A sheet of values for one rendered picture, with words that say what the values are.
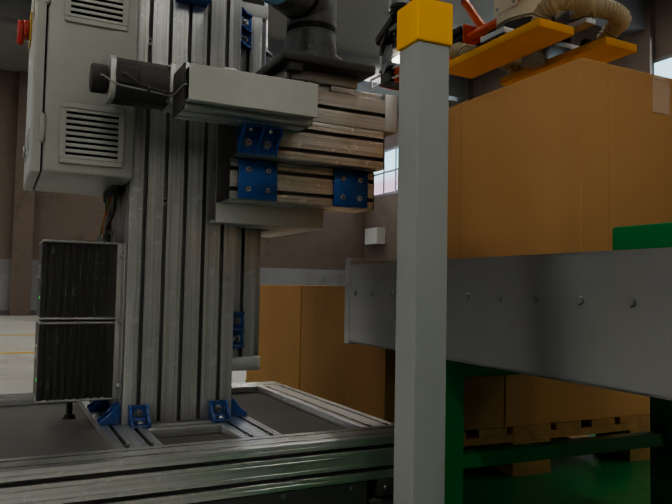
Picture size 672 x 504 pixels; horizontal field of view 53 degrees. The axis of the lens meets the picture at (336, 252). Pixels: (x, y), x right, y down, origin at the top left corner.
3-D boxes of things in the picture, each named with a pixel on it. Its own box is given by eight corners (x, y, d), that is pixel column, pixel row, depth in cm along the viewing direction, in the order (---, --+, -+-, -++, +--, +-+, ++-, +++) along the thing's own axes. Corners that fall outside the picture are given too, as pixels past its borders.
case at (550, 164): (727, 288, 134) (725, 90, 136) (581, 285, 116) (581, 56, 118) (518, 286, 187) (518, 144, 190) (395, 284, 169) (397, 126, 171)
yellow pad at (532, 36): (575, 35, 141) (575, 12, 141) (539, 25, 136) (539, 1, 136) (471, 79, 171) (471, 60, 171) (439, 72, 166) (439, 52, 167)
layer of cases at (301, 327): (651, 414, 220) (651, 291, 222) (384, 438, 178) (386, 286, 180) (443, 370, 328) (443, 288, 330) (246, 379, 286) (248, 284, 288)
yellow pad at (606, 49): (637, 52, 149) (637, 30, 150) (605, 44, 145) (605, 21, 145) (528, 91, 179) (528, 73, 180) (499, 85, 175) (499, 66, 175)
